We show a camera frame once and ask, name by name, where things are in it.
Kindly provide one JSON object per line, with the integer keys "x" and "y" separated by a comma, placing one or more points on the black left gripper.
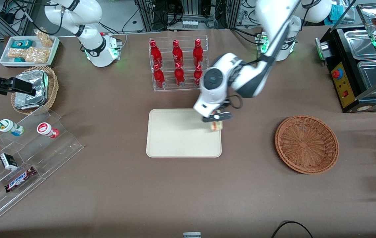
{"x": 226, "y": 104}

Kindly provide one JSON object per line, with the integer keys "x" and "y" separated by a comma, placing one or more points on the triangular sandwich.
{"x": 217, "y": 127}

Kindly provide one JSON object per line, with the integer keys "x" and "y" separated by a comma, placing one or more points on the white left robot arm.
{"x": 273, "y": 16}

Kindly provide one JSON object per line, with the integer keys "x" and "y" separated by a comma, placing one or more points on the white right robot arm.
{"x": 97, "y": 49}

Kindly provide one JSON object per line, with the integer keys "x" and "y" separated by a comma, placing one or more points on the light tan wicker basket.
{"x": 53, "y": 87}

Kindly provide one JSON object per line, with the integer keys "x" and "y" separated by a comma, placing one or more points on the white rectangular snack tray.
{"x": 4, "y": 59}

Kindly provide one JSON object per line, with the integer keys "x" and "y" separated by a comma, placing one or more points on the cream plastic tray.
{"x": 178, "y": 135}

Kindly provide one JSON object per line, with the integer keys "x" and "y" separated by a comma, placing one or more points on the brown round wicker basket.
{"x": 307, "y": 144}

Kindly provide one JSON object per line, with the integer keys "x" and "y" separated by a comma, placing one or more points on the silver foil wrapped package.
{"x": 29, "y": 103}
{"x": 34, "y": 77}

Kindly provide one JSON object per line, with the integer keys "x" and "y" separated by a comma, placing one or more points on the small teal snack pack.
{"x": 19, "y": 59}

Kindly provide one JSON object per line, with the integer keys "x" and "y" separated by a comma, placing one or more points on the clear bag of nuts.
{"x": 16, "y": 53}
{"x": 38, "y": 55}
{"x": 44, "y": 39}

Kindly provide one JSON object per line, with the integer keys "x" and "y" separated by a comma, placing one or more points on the green lid yogurt cup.
{"x": 7, "y": 126}

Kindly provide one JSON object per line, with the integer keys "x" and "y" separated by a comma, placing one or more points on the teal snack box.
{"x": 21, "y": 44}

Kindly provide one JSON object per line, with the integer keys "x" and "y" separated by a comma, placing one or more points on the clear acrylic bottle rack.
{"x": 188, "y": 86}

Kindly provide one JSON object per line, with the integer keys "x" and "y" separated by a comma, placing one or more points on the red lid yogurt cup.
{"x": 45, "y": 129}

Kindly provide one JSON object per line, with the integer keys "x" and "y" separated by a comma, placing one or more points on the red cola bottle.
{"x": 197, "y": 76}
{"x": 155, "y": 54}
{"x": 179, "y": 76}
{"x": 198, "y": 53}
{"x": 177, "y": 54}
{"x": 158, "y": 78}

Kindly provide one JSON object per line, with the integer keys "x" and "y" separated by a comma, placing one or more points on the small black white carton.
{"x": 8, "y": 161}

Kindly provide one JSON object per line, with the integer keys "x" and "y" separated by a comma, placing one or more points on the clear acrylic step shelf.
{"x": 55, "y": 155}

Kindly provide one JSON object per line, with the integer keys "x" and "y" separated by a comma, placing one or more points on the snickers chocolate bar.
{"x": 20, "y": 179}

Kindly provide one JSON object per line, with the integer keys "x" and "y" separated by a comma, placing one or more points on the white connector block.
{"x": 189, "y": 24}

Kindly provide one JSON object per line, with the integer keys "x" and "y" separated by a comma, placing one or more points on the grey striped box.
{"x": 191, "y": 235}

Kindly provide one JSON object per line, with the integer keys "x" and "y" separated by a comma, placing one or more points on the red emergency stop button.
{"x": 337, "y": 73}

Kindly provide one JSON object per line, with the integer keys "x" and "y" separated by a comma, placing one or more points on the black food warmer appliance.
{"x": 335, "y": 49}

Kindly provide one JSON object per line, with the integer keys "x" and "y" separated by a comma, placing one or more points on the teal cloth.
{"x": 338, "y": 12}

